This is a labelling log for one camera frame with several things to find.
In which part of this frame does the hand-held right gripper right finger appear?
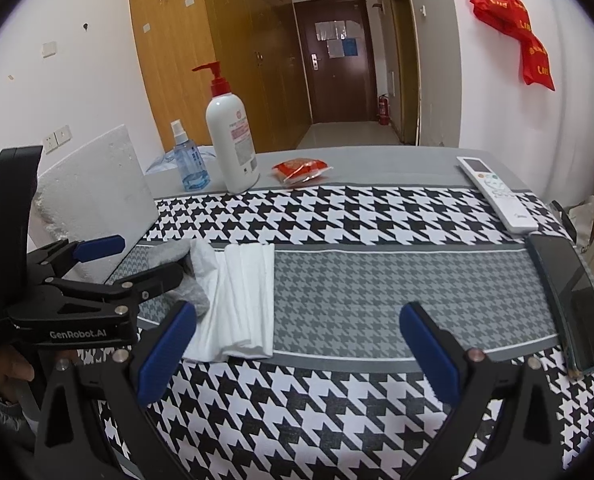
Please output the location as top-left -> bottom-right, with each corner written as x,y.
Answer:
398,301 -> 565,480

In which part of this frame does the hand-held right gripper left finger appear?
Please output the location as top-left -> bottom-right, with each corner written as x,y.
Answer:
34,300 -> 198,480

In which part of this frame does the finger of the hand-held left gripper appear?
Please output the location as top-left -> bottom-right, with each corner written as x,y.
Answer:
42,260 -> 185,311
29,234 -> 126,281

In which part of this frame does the grey sock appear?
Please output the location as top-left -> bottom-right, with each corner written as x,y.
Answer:
147,238 -> 213,318

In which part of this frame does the white foam box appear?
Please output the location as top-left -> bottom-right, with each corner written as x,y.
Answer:
29,124 -> 160,283

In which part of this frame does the white tissue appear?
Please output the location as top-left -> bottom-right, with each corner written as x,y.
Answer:
182,240 -> 276,362

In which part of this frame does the person's left hand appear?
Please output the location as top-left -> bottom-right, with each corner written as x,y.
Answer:
0,347 -> 35,387

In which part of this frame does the black white houndstooth tablecloth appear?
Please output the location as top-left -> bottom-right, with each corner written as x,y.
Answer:
77,146 -> 594,480

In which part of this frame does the clear blue spray bottle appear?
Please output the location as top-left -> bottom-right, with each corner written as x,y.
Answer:
170,119 -> 212,192

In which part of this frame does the black smartphone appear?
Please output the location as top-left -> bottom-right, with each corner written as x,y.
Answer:
524,234 -> 594,376

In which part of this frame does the white pump bottle red cap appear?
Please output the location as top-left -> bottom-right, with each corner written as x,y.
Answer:
192,61 -> 259,194

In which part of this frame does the white remote control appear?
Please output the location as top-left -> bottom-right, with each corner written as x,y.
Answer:
457,156 -> 539,234

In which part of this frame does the red snack packet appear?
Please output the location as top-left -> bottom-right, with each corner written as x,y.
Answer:
272,157 -> 334,188

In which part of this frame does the wooden wardrobe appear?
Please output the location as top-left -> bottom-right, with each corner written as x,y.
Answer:
127,0 -> 313,153

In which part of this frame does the white plastic bag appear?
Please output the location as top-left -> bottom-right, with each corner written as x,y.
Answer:
567,195 -> 594,248

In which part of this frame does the dark brown door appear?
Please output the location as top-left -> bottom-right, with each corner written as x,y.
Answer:
293,0 -> 378,125

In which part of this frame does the red plastic bag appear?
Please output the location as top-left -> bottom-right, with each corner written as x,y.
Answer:
470,0 -> 528,36
520,32 -> 555,92

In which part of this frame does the white paper notice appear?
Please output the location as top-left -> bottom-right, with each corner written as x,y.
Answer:
315,21 -> 348,41

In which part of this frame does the wooden door frame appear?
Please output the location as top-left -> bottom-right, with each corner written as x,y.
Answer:
384,0 -> 420,146

